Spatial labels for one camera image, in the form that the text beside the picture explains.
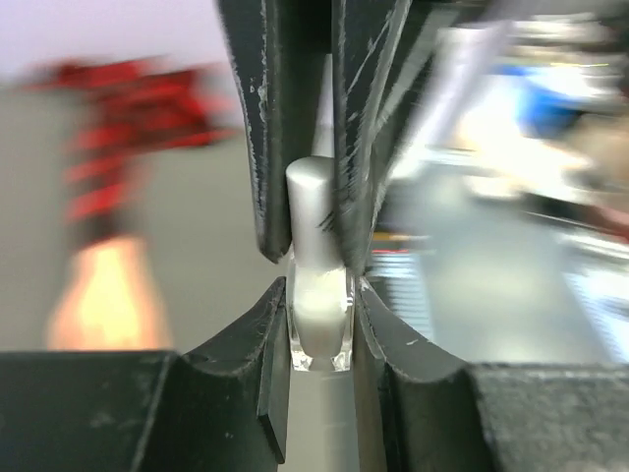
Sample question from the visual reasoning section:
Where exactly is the mannequin hand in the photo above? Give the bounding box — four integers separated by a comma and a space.
46, 237, 172, 350

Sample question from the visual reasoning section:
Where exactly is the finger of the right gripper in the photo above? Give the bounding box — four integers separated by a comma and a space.
218, 0, 290, 264
331, 1, 442, 274

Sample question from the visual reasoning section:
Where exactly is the red plaid shirt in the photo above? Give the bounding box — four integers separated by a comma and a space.
33, 59, 236, 246

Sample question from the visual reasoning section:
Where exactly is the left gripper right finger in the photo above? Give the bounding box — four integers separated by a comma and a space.
353, 280, 628, 472

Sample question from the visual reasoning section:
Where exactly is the clear nail polish bottle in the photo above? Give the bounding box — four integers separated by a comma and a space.
286, 253, 355, 372

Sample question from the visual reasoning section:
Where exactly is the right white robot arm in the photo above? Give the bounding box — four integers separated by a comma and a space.
218, 1, 530, 273

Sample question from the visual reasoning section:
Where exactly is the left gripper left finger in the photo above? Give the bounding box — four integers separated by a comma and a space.
1, 278, 288, 472

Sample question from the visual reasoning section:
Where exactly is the white nail polish brush cap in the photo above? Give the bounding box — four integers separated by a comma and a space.
286, 64, 343, 271

